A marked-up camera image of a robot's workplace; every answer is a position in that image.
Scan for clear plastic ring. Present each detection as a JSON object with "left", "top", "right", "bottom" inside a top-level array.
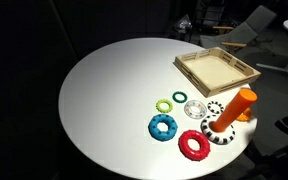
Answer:
[{"left": 183, "top": 99, "right": 207, "bottom": 120}]

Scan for blue dotted rubber ring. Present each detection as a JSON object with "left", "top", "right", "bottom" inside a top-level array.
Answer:
[{"left": 147, "top": 113, "right": 179, "bottom": 142}]

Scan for dark green toothed ring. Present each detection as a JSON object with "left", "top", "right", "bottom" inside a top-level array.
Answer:
[{"left": 171, "top": 91, "right": 188, "bottom": 104}]

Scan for lime green toothed ring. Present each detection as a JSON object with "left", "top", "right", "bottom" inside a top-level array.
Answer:
[{"left": 155, "top": 98, "right": 174, "bottom": 114}]

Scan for grey lounge chair wooden arms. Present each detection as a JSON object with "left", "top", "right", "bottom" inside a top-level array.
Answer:
[{"left": 198, "top": 4, "right": 278, "bottom": 52}]

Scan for clear plastic bag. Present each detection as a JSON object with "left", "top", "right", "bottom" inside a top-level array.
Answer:
[{"left": 173, "top": 13, "right": 194, "bottom": 35}]

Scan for large black white striped ring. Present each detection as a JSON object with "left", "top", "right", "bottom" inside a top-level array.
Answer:
[{"left": 200, "top": 114, "right": 237, "bottom": 145}]

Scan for wooden tray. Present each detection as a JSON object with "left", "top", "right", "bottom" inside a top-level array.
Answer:
[{"left": 173, "top": 46, "right": 262, "bottom": 98}]

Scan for orange ring holder peg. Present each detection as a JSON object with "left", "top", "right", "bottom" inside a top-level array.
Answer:
[{"left": 211, "top": 88, "right": 258, "bottom": 133}]

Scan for small black white ring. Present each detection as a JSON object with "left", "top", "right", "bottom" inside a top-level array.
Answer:
[{"left": 206, "top": 100, "right": 225, "bottom": 115}]

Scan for red rubber ring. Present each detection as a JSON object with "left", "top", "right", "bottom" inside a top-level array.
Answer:
[{"left": 178, "top": 129, "right": 212, "bottom": 162}]

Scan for orange rubber ring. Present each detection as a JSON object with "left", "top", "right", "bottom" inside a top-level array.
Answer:
[{"left": 235, "top": 106, "right": 254, "bottom": 123}]

